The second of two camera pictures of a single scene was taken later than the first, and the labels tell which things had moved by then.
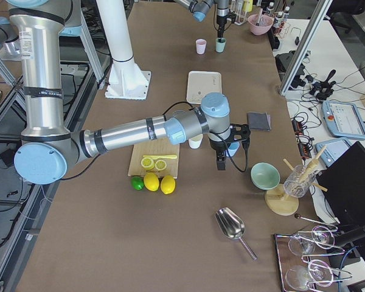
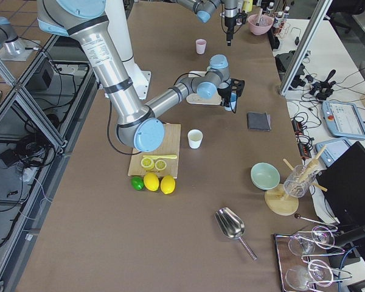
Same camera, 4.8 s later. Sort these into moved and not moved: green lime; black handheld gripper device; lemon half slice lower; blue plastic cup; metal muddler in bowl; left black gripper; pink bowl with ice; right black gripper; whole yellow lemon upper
Moved: left black gripper; right black gripper; blue plastic cup
Not moved: whole yellow lemon upper; green lime; black handheld gripper device; metal muddler in bowl; lemon half slice lower; pink bowl with ice
